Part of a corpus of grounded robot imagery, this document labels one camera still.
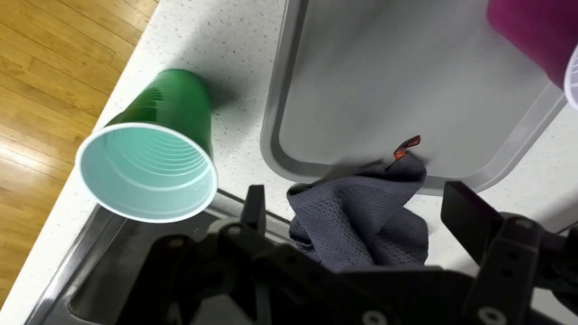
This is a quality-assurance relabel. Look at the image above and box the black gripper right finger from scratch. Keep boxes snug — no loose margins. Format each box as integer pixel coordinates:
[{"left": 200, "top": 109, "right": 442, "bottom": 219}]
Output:
[{"left": 440, "top": 179, "right": 548, "bottom": 325}]

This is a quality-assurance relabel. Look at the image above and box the grey plastic tray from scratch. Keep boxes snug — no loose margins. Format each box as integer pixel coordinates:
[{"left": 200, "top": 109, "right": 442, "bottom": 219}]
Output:
[{"left": 259, "top": 0, "right": 572, "bottom": 194}]

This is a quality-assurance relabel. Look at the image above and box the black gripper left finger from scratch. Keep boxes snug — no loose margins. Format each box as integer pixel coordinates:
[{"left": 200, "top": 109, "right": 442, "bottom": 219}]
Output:
[{"left": 117, "top": 183, "right": 268, "bottom": 325}]

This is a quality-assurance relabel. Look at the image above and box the magenta plastic cup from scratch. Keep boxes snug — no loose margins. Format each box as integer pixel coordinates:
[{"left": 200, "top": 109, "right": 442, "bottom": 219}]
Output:
[{"left": 487, "top": 0, "right": 578, "bottom": 114}]

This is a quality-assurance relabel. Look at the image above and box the stainless steel double sink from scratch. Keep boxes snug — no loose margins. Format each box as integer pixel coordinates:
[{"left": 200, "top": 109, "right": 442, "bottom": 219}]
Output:
[{"left": 24, "top": 188, "right": 292, "bottom": 325}]

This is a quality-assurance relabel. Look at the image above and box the green plastic cup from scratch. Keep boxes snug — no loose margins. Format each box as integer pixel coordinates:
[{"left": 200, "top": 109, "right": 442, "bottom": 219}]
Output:
[{"left": 75, "top": 67, "right": 221, "bottom": 226}]

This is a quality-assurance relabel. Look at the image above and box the dark grey cloth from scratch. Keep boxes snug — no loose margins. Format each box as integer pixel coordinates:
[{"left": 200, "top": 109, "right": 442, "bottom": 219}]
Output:
[{"left": 286, "top": 134, "right": 433, "bottom": 275}]

